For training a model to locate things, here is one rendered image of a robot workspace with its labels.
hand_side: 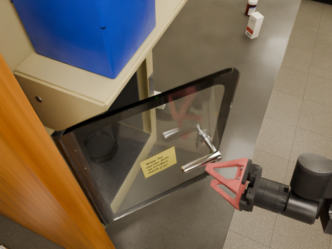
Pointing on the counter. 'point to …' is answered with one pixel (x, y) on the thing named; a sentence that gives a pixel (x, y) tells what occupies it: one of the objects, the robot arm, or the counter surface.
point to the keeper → (151, 84)
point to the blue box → (88, 30)
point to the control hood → (83, 79)
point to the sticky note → (158, 162)
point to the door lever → (215, 155)
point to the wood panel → (40, 177)
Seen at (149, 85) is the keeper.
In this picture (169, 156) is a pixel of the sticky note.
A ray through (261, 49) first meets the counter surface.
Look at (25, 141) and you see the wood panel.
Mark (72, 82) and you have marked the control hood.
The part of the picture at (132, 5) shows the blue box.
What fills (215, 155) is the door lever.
